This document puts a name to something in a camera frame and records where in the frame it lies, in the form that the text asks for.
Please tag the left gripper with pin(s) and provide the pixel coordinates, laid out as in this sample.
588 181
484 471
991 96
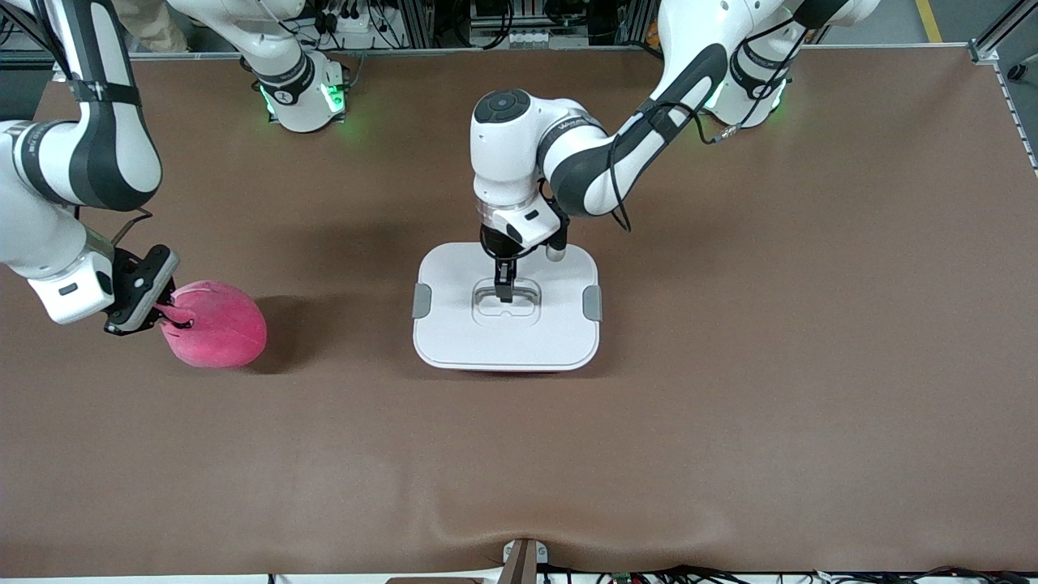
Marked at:
496 244

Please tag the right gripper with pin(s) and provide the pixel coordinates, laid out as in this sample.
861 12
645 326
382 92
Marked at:
122 274

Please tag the grey lid clip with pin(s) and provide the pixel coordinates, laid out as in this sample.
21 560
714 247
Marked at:
593 302
421 300

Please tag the pink plush flamingo toy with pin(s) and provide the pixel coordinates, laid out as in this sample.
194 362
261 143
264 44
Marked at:
219 332

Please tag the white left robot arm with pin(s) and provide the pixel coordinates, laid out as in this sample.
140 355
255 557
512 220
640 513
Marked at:
584 170

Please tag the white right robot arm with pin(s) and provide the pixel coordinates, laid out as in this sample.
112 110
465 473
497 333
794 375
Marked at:
300 105

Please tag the white terminal block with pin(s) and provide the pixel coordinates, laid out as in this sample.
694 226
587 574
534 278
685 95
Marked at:
527 38

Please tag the white power strip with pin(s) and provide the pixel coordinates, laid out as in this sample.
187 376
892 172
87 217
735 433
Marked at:
357 36

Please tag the bag of orange snacks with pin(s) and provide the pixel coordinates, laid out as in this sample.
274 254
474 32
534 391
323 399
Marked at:
653 34

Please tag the person's beige trousers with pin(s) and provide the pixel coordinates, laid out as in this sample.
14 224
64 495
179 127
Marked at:
154 24

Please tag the black round knob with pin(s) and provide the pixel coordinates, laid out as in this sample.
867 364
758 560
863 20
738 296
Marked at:
1015 72

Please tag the brown camera mount post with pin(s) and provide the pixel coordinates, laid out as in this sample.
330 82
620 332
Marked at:
523 564

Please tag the aluminium frame post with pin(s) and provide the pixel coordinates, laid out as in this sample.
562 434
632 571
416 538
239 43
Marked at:
418 24
635 20

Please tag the aluminium frame rail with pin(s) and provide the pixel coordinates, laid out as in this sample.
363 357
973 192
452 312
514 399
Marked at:
993 45

